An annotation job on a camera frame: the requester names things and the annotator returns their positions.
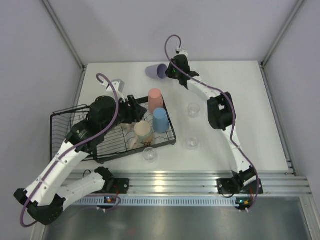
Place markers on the purple plastic tumbler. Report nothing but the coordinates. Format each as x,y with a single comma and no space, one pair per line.
157,71

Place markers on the blue plastic tumbler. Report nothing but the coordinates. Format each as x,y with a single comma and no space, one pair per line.
160,120

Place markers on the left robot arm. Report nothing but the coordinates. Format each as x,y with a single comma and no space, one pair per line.
46,198

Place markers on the black wire dish rack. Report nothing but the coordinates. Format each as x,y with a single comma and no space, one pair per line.
116,143

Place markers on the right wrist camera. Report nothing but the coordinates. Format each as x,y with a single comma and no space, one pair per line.
180,51

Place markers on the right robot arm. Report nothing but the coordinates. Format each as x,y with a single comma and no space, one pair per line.
221,116

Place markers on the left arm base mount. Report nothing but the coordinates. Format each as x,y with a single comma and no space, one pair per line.
117,185

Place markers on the clear glass upper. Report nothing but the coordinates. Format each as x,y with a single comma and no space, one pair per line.
193,110

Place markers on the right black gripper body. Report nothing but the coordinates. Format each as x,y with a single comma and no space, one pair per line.
171,73

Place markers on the clear glass lower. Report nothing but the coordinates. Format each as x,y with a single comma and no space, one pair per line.
149,154

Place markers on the cream seashell mug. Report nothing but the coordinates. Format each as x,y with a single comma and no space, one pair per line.
144,136

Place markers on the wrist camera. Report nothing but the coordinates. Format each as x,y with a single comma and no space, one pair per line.
180,51
118,85

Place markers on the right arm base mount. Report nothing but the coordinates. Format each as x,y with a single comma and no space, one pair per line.
240,183

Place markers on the salmon pink plastic tumbler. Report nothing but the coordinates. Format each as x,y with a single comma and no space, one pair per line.
155,99

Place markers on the clear glass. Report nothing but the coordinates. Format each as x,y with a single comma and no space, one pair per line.
192,142
149,154
193,110

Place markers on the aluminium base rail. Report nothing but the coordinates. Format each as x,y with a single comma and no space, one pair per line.
181,183

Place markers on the clear glass middle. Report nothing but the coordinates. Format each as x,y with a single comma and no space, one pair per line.
192,142

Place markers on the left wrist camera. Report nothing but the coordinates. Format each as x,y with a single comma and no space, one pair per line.
118,85

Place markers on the pale pink iridescent mug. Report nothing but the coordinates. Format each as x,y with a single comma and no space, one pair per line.
127,126

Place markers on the perforated cable tray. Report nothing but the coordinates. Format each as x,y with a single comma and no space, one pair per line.
162,201

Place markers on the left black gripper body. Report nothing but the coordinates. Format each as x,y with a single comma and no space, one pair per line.
126,115

